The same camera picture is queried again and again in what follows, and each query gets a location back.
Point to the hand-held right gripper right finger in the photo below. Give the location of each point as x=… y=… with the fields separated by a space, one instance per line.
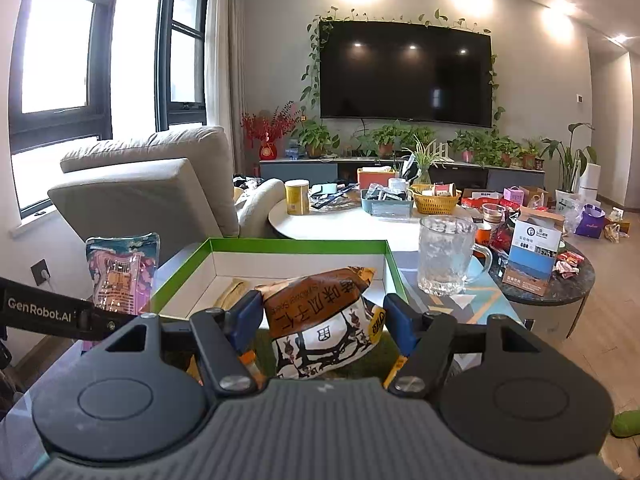
x=400 y=325

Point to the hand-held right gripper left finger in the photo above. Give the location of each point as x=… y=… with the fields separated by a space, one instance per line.
x=248 y=317

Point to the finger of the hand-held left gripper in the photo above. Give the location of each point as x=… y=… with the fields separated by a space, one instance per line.
x=112 y=324

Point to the pink snack packet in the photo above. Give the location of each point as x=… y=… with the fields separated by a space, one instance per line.
x=122 y=270

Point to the orange white seed snack bag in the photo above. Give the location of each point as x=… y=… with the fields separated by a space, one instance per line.
x=320 y=320

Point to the green cardboard box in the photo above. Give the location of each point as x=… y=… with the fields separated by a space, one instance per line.
x=300 y=260

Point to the small orange snack packet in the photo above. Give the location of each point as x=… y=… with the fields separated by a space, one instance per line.
x=250 y=367

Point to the clear glass mug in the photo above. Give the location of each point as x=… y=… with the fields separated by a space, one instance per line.
x=442 y=255

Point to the white oval coffee table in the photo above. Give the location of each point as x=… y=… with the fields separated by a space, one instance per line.
x=340 y=227

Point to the grey plastic tray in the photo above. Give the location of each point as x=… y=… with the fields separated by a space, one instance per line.
x=387 y=206

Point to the orange mug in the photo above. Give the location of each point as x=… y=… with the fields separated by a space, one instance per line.
x=483 y=235

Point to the yellow woven basket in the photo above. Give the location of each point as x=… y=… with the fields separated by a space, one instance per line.
x=435 y=205

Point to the yellow canister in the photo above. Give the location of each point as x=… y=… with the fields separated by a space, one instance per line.
x=297 y=199

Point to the striped paper cup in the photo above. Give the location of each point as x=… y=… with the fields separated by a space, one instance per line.
x=493 y=217

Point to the beige sofa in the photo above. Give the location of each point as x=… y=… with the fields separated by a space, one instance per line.
x=150 y=185

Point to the coral tissue box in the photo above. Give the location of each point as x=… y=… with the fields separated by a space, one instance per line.
x=375 y=179

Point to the blue white carton box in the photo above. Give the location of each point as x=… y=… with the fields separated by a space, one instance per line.
x=532 y=255

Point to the spider plant in glass vase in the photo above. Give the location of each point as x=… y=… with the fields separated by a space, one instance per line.
x=422 y=175

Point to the grey television cabinet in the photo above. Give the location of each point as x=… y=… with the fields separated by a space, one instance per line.
x=300 y=170

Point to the red flower vase arrangement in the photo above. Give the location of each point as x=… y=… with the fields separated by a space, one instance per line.
x=267 y=151

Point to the pink gift box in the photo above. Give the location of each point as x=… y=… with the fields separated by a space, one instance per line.
x=513 y=196

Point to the white picket fence ornament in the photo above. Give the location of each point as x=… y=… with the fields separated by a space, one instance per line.
x=443 y=151

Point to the round dark side table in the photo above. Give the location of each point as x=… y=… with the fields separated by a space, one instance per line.
x=575 y=285

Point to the red candy packets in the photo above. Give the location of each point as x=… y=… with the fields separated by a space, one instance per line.
x=569 y=264

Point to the green potted plant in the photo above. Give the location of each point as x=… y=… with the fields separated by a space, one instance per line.
x=390 y=137
x=315 y=135

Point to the row of green potted plants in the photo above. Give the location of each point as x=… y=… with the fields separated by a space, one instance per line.
x=480 y=145

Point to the small potted plant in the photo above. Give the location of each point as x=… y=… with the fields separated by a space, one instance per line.
x=531 y=155

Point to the purple gift bag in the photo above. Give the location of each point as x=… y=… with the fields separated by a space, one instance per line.
x=590 y=222

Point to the tall leafy plant white pot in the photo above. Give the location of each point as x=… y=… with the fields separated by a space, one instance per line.
x=567 y=160

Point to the white humidifier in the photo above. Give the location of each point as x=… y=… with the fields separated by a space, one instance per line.
x=590 y=180

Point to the green slipper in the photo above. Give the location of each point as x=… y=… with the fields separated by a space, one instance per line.
x=626 y=424

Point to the large black framed window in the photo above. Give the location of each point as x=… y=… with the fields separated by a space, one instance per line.
x=60 y=60

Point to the sheer white curtain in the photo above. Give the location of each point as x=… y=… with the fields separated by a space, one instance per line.
x=225 y=60

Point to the trailing green vine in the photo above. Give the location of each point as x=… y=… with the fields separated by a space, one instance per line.
x=312 y=60

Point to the narrow black framed window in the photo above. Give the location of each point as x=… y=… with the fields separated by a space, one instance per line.
x=182 y=60

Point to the dark wall socket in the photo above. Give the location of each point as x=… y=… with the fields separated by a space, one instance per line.
x=41 y=272

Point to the black wall television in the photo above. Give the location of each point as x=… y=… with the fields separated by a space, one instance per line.
x=405 y=70

